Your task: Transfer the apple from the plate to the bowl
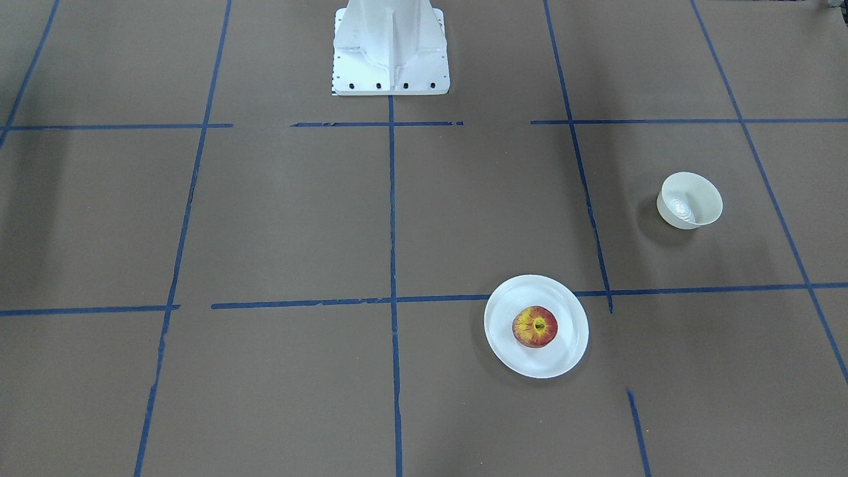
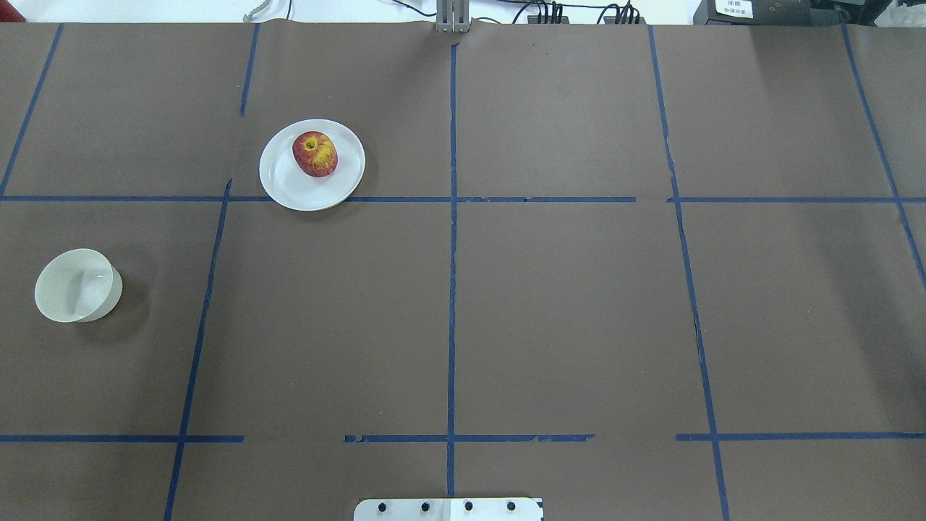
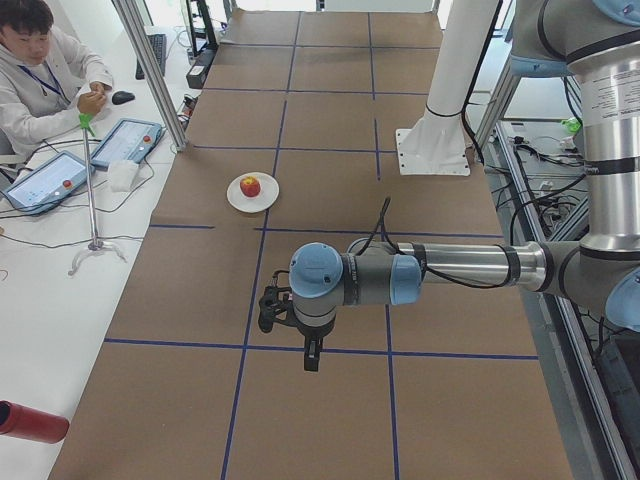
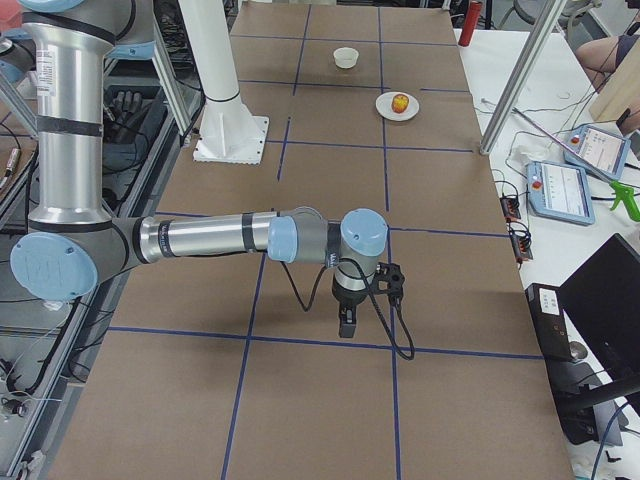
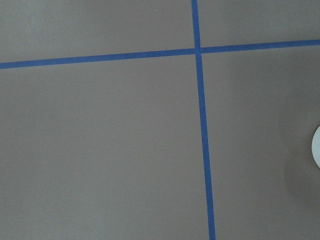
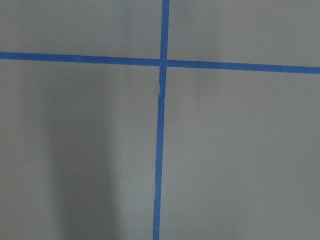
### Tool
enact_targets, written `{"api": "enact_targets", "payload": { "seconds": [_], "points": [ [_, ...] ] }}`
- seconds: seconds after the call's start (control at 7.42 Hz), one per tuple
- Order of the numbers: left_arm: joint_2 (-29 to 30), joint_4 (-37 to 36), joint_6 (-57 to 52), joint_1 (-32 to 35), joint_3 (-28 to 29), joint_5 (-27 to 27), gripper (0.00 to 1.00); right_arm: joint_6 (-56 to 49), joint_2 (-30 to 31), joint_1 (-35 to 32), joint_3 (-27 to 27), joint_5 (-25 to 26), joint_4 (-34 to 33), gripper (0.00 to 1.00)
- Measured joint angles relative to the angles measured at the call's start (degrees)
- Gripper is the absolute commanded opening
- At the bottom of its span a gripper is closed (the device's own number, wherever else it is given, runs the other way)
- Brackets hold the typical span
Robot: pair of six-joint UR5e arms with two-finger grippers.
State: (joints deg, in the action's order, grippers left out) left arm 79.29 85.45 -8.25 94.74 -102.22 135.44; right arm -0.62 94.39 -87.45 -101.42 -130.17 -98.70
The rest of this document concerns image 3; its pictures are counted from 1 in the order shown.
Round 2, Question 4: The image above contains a metal stand with green clip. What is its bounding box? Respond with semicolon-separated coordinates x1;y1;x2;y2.
68;113;127;277

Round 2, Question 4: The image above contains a blue tablet pendant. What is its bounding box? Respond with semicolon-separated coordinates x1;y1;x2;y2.
2;151;87;215
91;118;163;169

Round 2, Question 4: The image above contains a white round plate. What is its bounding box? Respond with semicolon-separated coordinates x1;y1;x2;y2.
226;172;279;213

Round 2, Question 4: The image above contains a seated person in white hoodie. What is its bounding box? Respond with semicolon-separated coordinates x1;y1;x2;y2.
1;1;113;158

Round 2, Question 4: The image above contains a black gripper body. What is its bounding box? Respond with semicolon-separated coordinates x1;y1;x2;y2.
258;269;324;371

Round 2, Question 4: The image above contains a blue tablet pendant far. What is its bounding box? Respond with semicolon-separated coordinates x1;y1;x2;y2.
91;118;163;169

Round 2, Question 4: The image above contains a black box on table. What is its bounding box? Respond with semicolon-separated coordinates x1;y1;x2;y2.
186;49;217;89

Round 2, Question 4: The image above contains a white crumpled tissue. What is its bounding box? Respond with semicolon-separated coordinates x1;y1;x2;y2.
107;160;139;192

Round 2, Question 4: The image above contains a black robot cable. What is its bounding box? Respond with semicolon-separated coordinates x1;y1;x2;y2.
357;197;521;290

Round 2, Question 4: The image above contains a red yellow apple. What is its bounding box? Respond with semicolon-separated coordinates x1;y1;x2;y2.
239;175;261;198

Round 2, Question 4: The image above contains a black computer mouse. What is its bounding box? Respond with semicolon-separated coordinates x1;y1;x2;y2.
111;90;136;105

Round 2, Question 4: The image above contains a blue tablet pendant near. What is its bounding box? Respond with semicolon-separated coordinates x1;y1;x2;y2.
2;151;87;215

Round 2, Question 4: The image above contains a red cylinder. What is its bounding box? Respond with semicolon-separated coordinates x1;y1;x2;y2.
1;400;69;444

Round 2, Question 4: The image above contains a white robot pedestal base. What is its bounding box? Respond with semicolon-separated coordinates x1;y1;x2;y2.
396;0;502;176

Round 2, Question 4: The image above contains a black keyboard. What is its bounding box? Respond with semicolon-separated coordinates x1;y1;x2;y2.
134;33;168;82

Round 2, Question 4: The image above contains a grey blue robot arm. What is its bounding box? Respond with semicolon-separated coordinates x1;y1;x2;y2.
258;1;639;371

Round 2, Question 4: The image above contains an aluminium frame post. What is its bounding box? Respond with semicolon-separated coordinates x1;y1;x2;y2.
112;0;188;152

